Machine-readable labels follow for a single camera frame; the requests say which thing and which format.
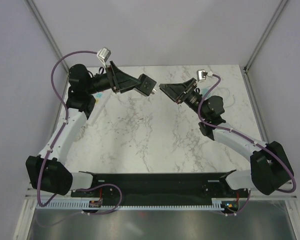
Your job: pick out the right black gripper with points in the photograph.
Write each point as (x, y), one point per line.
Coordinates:
(176, 91)

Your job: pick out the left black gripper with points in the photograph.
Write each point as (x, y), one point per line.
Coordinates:
(119, 80)

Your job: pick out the black cube plug adapter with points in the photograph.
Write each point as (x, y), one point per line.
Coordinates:
(146, 85)

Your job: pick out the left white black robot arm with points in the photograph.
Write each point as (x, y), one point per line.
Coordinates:
(47, 170)

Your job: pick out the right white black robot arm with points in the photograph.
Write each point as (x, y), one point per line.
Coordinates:
(270, 169)

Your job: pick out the white power strip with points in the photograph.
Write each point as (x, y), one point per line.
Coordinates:
(101, 99)

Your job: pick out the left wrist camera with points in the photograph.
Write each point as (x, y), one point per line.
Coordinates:
(103, 55)

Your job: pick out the right aluminium frame post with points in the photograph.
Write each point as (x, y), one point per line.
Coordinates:
(266, 33)

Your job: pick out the aluminium frame post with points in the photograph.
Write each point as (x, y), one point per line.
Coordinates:
(44, 27)
(266, 33)

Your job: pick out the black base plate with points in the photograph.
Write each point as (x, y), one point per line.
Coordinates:
(160, 188)

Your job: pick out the white slotted cable duct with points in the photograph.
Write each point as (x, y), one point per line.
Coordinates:
(87, 204)

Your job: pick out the left aluminium frame post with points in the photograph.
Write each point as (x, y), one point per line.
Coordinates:
(44, 27)

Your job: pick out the aluminium front rail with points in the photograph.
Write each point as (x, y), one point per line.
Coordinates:
(31, 194)

